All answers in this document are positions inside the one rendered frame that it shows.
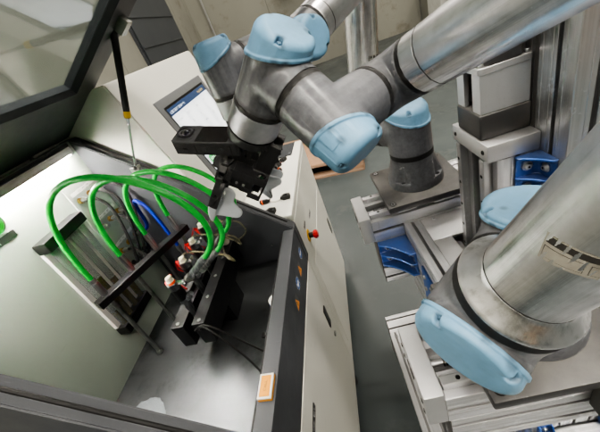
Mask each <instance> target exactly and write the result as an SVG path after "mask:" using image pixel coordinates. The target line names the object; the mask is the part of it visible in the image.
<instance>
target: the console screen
mask: <svg viewBox="0 0 600 432"><path fill-rule="evenodd" d="M153 106H154V107H155V108H156V109H157V110H158V112H159V113H160V114H161V115H162V116H163V117H164V119H166V120H167V121H168V122H169V124H170V125H171V126H172V127H173V128H174V129H175V131H176V132H178V131H179V129H180V127H181V126H227V123H226V121H225V120H223V118H222V117H221V113H220V111H219V109H218V107H217V105H216V103H215V101H214V99H213V96H212V94H211V91H210V90H209V88H208V87H207V86H206V85H205V83H204V82H203V81H202V80H201V78H200V77H199V76H198V75H197V76H195V77H194V78H192V79H191V80H190V81H188V82H186V83H185V84H183V85H182V86H180V87H178V88H177V89H175V90H173V91H172V92H170V93H169V94H168V95H166V96H164V97H163V98H161V99H160V100H158V101H157V102H155V103H154V104H153ZM197 157H198V158H199V159H200V160H201V161H202V162H203V164H204V165H205V166H206V167H207V168H208V169H209V171H210V172H211V173H212V174H213V175H214V177H215V174H216V171H217V168H215V167H214V166H212V164H213V158H214V157H215V155H204V154H197Z"/></svg>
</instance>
